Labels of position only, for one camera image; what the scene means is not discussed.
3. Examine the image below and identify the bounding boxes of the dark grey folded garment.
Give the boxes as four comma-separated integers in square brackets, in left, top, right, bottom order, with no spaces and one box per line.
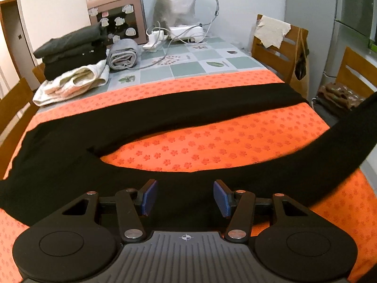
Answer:
[33,24,108,59]

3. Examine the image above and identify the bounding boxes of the black pants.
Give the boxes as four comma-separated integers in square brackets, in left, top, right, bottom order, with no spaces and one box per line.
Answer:
[0,83,377,230]

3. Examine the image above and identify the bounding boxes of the brown printed garment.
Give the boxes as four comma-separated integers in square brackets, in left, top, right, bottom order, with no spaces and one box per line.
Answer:
[316,83,367,111]

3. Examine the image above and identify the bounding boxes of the white power strip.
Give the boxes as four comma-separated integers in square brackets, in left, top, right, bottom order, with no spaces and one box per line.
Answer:
[142,28,168,50]

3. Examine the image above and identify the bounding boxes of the brown paper bag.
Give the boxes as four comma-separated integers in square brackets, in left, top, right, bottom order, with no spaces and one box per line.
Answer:
[290,28,310,101]

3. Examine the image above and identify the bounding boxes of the orange flower-print mat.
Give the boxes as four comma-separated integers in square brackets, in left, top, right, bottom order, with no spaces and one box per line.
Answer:
[0,70,377,283]

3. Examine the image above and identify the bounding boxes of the cream folded garment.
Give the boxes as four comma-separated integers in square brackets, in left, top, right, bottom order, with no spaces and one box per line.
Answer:
[32,59,110,107]

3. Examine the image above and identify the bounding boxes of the wooden chair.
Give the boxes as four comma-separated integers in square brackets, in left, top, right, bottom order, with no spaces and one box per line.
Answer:
[251,14,310,101]
[0,77,40,177]
[32,63,48,84]
[336,46,377,99]

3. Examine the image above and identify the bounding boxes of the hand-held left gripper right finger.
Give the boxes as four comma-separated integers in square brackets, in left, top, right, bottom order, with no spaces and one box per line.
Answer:
[213,180,310,241]

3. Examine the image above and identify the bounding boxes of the cream cloth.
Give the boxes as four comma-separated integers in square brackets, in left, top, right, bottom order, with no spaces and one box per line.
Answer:
[254,15,292,49]

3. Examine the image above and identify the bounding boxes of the white countertop appliance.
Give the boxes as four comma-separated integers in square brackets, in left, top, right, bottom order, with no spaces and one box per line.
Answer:
[156,0,205,43]

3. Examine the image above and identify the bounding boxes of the grey braided hose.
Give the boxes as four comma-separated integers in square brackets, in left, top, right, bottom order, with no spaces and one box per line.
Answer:
[200,0,220,40]

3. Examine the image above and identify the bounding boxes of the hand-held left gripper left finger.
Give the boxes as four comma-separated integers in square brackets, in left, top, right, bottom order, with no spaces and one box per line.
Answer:
[60,179,158,241]

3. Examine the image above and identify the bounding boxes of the checkered leaf-print tablecloth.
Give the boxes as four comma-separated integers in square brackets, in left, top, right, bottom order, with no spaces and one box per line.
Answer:
[37,35,285,115]

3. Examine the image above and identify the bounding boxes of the grey rolled garment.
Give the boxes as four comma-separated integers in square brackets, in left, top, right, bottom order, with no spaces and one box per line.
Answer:
[107,38,142,71]

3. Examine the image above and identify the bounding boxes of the grey garment pile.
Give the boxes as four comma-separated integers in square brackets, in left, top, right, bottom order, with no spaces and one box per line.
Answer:
[311,96,354,127]

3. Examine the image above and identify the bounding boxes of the grey refrigerator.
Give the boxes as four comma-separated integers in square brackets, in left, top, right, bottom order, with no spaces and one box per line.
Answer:
[324,0,377,77]

